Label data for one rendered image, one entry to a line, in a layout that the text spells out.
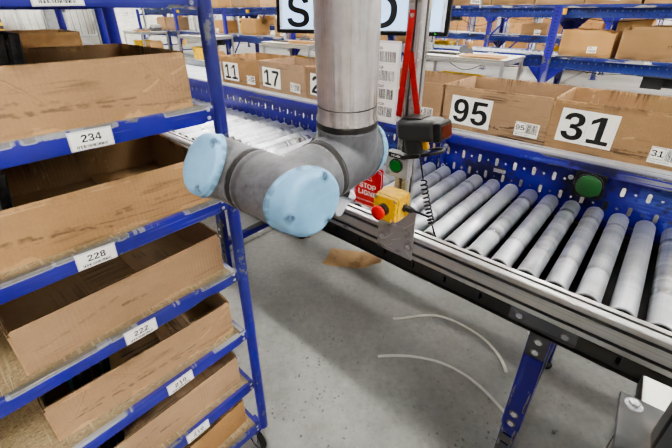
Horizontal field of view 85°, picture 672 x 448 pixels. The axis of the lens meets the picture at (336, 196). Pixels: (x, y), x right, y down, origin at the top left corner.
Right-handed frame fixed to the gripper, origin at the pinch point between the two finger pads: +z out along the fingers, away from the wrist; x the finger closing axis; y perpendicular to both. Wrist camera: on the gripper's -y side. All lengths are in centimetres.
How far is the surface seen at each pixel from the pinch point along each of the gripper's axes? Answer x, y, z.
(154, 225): -20.2, 17.6, -27.0
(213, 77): -19.1, -12.5, -25.4
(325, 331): -35, 66, 79
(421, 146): 8.3, -15.5, 13.9
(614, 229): 51, -13, 64
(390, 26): -10.3, -43.6, 12.9
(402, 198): 4.8, -2.5, 21.3
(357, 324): -26, 59, 89
